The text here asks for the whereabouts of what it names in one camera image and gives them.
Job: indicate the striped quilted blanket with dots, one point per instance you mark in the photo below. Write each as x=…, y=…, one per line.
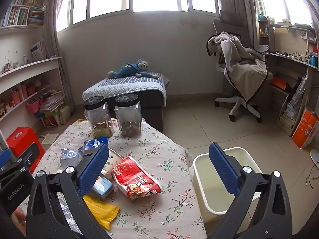
x=124, y=84

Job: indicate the white round floor device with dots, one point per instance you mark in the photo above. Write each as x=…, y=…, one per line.
x=315, y=156

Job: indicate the blue monkey plush toy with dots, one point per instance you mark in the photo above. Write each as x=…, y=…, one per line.
x=129, y=68

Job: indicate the dark grey ottoman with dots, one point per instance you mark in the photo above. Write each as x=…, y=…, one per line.
x=152, y=114

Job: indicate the silver plastic bag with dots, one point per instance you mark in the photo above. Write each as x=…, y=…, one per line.
x=297, y=97

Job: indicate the clear jar with nuts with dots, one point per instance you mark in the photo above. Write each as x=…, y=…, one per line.
x=98, y=119

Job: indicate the blue bottle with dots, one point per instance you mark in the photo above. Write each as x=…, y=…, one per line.
x=313, y=59

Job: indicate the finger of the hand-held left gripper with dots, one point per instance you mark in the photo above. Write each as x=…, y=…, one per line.
x=23, y=160
x=4, y=158

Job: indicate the small blue box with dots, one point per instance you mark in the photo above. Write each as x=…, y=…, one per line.
x=91, y=145

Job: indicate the cream woven bag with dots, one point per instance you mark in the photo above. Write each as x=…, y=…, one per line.
x=64, y=115

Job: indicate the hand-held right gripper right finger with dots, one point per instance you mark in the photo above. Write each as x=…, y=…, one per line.
x=224, y=171

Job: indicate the stack of books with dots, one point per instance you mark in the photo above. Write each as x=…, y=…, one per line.
x=286, y=122

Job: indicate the white plastic trash bin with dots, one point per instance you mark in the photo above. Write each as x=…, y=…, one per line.
x=214, y=179

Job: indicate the white office chair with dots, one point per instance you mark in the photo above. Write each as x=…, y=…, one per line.
x=239, y=103

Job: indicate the light blue packet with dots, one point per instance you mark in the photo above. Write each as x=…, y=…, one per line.
x=103, y=186

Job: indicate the person's left hand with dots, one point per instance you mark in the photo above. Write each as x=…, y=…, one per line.
x=18, y=217

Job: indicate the pink storage basket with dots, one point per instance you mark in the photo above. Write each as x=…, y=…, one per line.
x=33, y=107

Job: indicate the white paper container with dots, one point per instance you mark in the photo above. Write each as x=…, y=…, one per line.
x=113, y=160

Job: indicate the clear jar with round fruits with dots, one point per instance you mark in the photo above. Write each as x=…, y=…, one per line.
x=128, y=117

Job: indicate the red box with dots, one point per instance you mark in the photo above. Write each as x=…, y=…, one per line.
x=20, y=137

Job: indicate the wooden desk with shelves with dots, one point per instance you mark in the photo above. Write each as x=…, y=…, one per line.
x=281, y=62

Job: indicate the orange flat box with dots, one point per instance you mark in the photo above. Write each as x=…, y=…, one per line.
x=278, y=82

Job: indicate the grey plastic bag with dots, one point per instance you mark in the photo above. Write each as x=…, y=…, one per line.
x=68, y=156

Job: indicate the silver foil wrapper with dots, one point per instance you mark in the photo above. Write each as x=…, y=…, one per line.
x=69, y=216

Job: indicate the red snack bag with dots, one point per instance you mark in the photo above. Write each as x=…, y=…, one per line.
x=134, y=176

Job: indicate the beige blanket with dark trim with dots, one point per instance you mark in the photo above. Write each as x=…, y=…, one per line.
x=239, y=64

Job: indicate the yellow wrapper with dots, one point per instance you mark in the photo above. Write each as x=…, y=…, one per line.
x=102, y=209

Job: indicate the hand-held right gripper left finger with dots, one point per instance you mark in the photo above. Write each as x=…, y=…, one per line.
x=93, y=169

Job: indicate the grey patterned curtain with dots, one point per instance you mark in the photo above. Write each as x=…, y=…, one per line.
x=236, y=0
x=53, y=17

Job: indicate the white bookshelf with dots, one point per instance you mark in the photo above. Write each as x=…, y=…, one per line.
x=25, y=69

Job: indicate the orange paper bag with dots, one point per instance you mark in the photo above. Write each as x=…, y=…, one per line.
x=305, y=129

